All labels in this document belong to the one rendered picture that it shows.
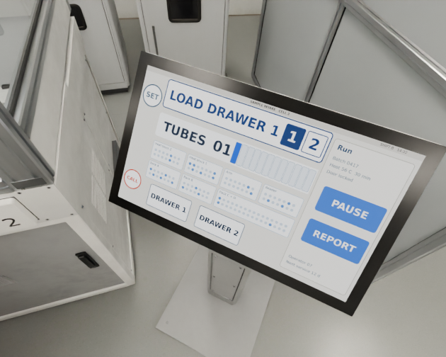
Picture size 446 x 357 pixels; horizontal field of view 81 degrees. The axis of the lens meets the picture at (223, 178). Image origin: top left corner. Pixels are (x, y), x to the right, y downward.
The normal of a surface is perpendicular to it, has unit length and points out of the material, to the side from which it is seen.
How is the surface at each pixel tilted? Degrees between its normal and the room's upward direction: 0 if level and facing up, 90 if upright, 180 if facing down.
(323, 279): 50
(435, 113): 90
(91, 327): 0
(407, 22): 90
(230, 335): 3
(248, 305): 5
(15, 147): 90
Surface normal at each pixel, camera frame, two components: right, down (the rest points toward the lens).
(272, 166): -0.29, 0.18
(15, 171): 0.28, 0.78
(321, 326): 0.05, -0.59
